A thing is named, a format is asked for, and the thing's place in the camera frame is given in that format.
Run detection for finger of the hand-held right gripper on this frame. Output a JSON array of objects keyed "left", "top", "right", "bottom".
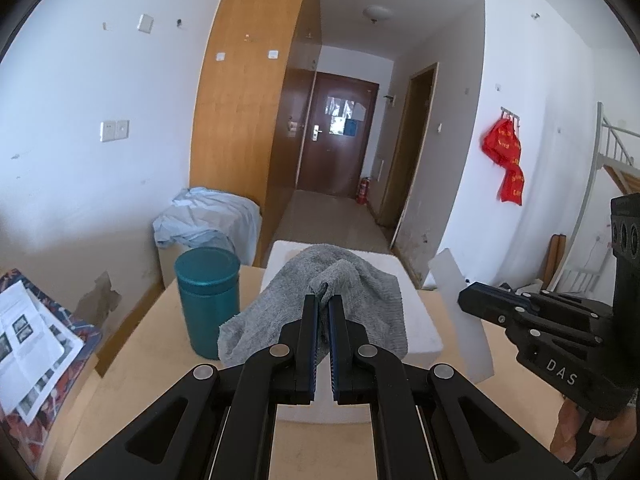
[
  {"left": 457, "top": 282, "right": 615, "bottom": 322},
  {"left": 505, "top": 316, "right": 603, "bottom": 358}
]

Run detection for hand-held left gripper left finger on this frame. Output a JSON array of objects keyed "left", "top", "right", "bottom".
[{"left": 65, "top": 294, "right": 321, "bottom": 480}]

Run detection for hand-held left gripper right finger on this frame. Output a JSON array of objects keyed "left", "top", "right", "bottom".
[{"left": 327, "top": 295, "right": 576, "bottom": 480}]

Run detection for clear plastic zip bag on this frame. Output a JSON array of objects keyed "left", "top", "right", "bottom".
[{"left": 428, "top": 247, "right": 496, "bottom": 382}]

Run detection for gray towel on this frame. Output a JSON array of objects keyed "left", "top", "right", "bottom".
[{"left": 217, "top": 244, "right": 410, "bottom": 367}]

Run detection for white foam box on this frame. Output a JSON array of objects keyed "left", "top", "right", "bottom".
[{"left": 260, "top": 240, "right": 445, "bottom": 423}]

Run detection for person's right hand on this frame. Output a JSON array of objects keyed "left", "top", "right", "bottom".
[{"left": 556, "top": 399, "right": 615, "bottom": 457}]

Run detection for leaning wooden boards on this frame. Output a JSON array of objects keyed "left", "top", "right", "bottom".
[{"left": 548, "top": 234, "right": 568, "bottom": 288}]

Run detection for teal metal canister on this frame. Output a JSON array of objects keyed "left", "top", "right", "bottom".
[{"left": 174, "top": 247, "right": 242, "bottom": 360}]

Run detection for red plastic bag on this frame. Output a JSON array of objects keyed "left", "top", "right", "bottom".
[
  {"left": 481, "top": 114, "right": 522, "bottom": 167},
  {"left": 498, "top": 162, "right": 524, "bottom": 206}
]

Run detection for white low cabinet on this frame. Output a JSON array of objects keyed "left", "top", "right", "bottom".
[{"left": 156, "top": 242, "right": 193, "bottom": 291}]

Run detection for light blue crumpled sheet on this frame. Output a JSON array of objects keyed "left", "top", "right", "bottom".
[{"left": 152, "top": 186, "right": 262, "bottom": 267}]

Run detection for dark brown entrance door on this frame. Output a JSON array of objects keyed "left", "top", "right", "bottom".
[{"left": 295, "top": 71, "right": 378, "bottom": 198}]

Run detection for patterned red blue cloth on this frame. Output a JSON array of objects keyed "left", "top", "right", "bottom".
[{"left": 0, "top": 267, "right": 103, "bottom": 480}]

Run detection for wooden wardrobe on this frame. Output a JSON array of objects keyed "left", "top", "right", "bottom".
[{"left": 189, "top": 0, "right": 321, "bottom": 267}]

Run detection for white door notice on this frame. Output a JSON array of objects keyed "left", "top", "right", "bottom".
[{"left": 325, "top": 96, "right": 367, "bottom": 120}]

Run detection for printed white paper sheet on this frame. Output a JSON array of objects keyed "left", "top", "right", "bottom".
[{"left": 0, "top": 280, "right": 85, "bottom": 423}]

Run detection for wooden side door frame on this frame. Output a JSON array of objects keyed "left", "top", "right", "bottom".
[{"left": 376, "top": 62, "right": 440, "bottom": 261}]

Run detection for white metal bunk bed frame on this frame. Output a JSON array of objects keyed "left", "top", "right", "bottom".
[{"left": 542, "top": 101, "right": 640, "bottom": 296}]

